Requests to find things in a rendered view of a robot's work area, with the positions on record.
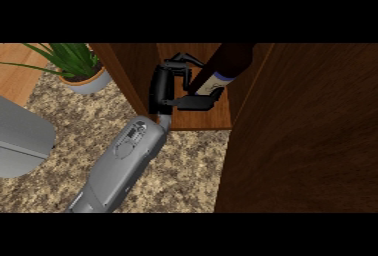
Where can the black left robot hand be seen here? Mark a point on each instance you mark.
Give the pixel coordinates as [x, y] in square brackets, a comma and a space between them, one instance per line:
[161, 86]

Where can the dark wine bottle white label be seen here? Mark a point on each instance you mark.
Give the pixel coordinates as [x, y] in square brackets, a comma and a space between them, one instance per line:
[229, 61]

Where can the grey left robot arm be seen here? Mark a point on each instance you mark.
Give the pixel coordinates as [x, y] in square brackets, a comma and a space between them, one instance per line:
[126, 156]

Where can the brown wooden cabinet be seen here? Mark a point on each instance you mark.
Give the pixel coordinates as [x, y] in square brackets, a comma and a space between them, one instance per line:
[133, 70]

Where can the dark brown cabinet door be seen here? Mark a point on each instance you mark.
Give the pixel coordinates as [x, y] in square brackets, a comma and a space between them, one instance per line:
[305, 133]

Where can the grey plant pot orange rim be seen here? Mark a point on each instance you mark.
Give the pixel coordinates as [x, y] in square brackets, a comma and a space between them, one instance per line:
[91, 83]

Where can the green leafy plant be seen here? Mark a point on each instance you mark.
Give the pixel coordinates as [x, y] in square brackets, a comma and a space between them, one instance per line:
[74, 58]

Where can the grey rounded appliance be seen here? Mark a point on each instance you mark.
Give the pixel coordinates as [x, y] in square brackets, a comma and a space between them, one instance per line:
[23, 140]

